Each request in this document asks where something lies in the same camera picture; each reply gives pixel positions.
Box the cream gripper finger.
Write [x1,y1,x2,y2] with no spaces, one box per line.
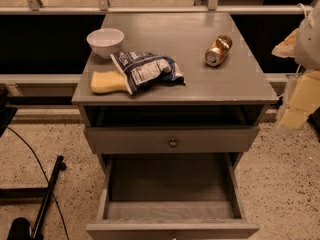
[272,29,298,58]
[276,70,320,134]

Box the white ceramic bowl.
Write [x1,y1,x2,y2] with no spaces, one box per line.
[86,28,124,58]

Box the yellow sponge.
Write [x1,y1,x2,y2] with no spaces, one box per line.
[91,71,127,94]

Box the black stand leg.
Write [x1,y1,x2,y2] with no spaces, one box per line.
[0,155,66,240]

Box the black cable on floor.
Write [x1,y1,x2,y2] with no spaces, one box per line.
[5,126,70,240]

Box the upper grey drawer with knob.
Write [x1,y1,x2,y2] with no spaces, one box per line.
[85,126,259,154]

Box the metal railing frame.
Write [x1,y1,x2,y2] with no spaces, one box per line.
[0,0,320,16]

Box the blue white chip bag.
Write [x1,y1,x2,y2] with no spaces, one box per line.
[111,51,184,95]

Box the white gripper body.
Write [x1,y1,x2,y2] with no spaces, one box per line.
[294,5,320,70]

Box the grey wooden drawer cabinet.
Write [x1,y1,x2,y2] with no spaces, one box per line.
[71,12,279,172]

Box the orange soda can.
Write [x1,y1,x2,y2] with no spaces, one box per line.
[205,35,232,67]

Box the open grey lower drawer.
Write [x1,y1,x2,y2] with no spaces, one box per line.
[86,153,259,240]

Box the black box at left edge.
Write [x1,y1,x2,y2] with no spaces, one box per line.
[0,87,17,137]

